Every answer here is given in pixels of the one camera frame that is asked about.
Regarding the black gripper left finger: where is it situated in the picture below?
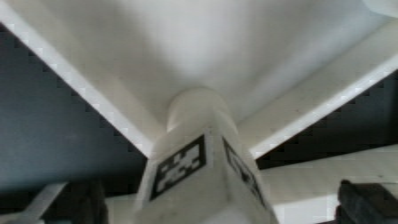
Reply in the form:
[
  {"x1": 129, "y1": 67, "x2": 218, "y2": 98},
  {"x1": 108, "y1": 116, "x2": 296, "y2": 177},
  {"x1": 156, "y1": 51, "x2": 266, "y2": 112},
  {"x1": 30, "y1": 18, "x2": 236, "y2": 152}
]
[{"x1": 14, "y1": 179, "x2": 111, "y2": 224}]

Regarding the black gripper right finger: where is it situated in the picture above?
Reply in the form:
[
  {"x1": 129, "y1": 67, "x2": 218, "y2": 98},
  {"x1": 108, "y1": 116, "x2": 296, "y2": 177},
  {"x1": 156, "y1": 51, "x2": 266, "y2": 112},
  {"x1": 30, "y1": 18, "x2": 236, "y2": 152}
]
[{"x1": 335, "y1": 180, "x2": 398, "y2": 224}]

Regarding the white table leg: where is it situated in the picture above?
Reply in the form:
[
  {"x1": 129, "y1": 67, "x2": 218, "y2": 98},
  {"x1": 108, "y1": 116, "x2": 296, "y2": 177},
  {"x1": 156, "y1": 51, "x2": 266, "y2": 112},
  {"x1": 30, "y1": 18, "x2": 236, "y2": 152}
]
[
  {"x1": 364, "y1": 0, "x2": 398, "y2": 18},
  {"x1": 133, "y1": 88, "x2": 277, "y2": 224}
]

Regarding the white square tabletop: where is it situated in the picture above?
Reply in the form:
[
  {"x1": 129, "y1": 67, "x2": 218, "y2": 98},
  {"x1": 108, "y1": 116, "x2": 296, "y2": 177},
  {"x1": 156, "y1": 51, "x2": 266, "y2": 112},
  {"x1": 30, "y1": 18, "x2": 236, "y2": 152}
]
[{"x1": 0, "y1": 0, "x2": 398, "y2": 156}]

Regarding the white L-shaped obstacle wall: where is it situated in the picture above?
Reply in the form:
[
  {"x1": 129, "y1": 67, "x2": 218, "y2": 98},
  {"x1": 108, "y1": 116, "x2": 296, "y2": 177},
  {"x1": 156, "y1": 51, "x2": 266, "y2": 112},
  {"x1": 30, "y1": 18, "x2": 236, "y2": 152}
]
[{"x1": 106, "y1": 144, "x2": 398, "y2": 224}]

